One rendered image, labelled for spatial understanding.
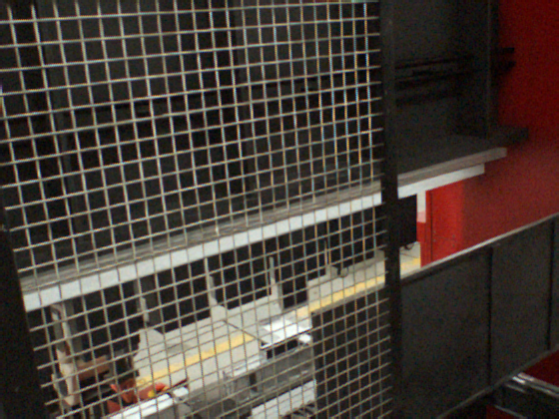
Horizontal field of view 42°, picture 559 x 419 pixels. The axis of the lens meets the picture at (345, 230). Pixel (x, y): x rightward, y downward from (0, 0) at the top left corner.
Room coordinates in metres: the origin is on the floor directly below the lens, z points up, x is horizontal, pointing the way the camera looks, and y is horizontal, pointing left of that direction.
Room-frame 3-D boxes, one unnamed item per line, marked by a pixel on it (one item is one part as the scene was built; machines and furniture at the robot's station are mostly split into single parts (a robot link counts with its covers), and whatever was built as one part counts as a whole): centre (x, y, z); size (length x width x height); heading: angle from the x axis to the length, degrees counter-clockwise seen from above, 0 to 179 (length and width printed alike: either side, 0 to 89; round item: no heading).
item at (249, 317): (2.10, 0.26, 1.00); 0.26 x 0.18 x 0.01; 41
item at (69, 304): (1.61, 0.60, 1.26); 0.15 x 0.09 x 0.17; 131
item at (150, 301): (1.74, 0.45, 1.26); 0.15 x 0.09 x 0.17; 131
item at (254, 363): (1.95, 0.20, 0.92); 0.39 x 0.06 x 0.10; 131
